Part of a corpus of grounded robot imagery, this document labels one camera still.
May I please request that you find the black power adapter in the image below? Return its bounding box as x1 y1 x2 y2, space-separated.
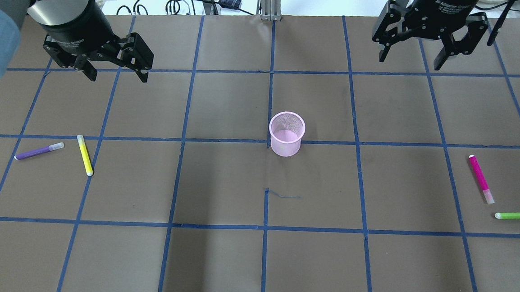
217 0 242 9

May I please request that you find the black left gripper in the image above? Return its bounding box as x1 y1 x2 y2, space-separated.
43 0 155 83

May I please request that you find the pink pen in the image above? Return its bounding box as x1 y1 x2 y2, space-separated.
468 155 495 204

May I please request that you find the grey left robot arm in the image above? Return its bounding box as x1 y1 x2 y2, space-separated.
0 0 154 83

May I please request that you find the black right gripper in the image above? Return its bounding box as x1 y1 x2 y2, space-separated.
372 0 488 71

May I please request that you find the purple pen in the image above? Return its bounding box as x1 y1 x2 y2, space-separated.
14 142 64 160

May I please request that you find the aluminium profile post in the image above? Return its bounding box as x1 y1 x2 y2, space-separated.
256 0 282 21

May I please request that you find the pink mesh cup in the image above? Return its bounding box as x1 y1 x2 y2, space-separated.
268 111 306 157

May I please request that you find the yellow pen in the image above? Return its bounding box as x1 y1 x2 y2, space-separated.
76 134 94 177

